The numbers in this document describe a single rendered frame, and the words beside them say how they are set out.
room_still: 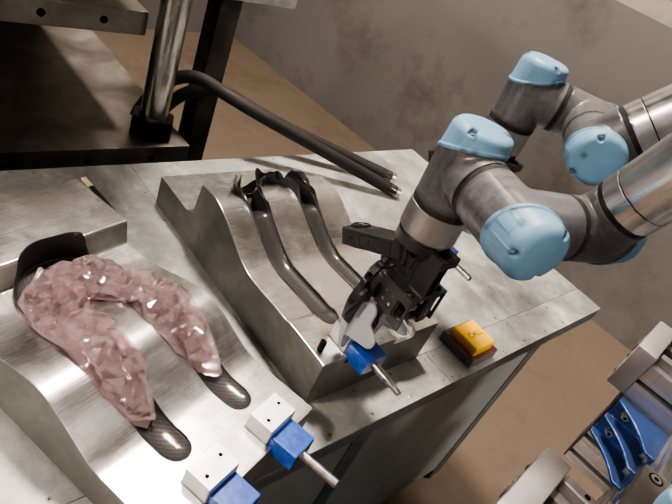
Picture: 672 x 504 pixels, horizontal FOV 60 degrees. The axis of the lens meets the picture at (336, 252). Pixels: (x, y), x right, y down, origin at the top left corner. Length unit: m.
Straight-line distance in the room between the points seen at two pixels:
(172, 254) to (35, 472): 0.44
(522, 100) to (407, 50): 2.65
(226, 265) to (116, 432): 0.36
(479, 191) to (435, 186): 0.07
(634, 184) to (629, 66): 2.40
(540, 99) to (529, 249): 0.41
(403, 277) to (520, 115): 0.34
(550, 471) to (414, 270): 0.28
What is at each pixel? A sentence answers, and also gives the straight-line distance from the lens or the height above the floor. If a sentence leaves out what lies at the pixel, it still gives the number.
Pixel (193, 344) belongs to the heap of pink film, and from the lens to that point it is 0.78.
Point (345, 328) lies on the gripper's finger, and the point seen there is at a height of 0.95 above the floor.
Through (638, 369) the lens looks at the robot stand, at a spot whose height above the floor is 0.96.
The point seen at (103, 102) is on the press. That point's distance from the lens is 1.50.
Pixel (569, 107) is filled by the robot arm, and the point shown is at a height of 1.26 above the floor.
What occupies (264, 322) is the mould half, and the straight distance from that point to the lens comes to 0.91.
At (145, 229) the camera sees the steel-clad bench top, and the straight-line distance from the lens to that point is 1.09.
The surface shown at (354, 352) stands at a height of 0.90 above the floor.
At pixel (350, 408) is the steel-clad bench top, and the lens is 0.92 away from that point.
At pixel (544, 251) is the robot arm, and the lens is 0.60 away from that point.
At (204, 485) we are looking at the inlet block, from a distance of 0.68.
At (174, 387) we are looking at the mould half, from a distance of 0.77.
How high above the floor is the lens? 1.46
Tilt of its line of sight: 34 degrees down
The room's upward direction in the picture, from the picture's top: 25 degrees clockwise
